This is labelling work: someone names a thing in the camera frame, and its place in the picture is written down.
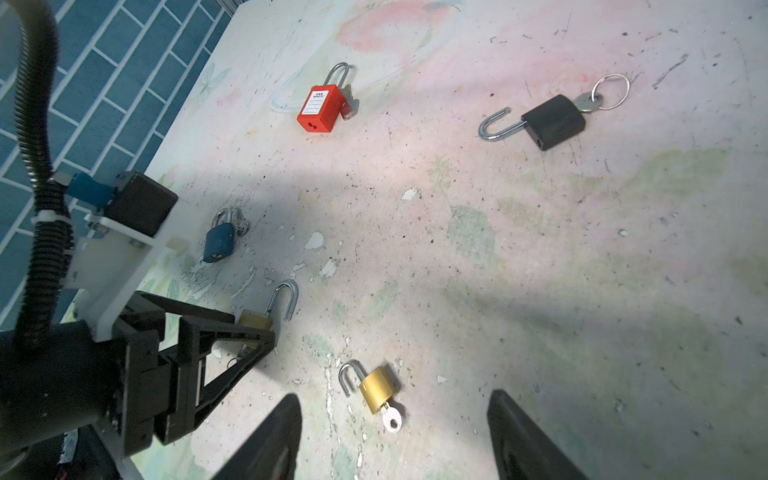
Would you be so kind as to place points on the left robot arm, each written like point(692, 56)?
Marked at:
point(69, 383)

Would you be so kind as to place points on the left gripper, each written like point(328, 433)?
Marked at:
point(211, 355)

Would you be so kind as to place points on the blue padlock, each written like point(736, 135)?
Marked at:
point(227, 225)

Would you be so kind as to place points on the red padlock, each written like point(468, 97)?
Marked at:
point(329, 101)

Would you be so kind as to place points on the small brass padlock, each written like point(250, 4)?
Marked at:
point(377, 389)

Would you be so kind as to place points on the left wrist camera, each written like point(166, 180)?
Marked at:
point(138, 219)

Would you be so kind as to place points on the large brass padlock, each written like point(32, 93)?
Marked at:
point(265, 321)

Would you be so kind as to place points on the black padlock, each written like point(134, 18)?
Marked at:
point(557, 119)

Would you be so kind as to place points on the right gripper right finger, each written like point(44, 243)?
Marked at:
point(521, 449)

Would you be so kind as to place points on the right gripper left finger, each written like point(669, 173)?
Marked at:
point(271, 451)

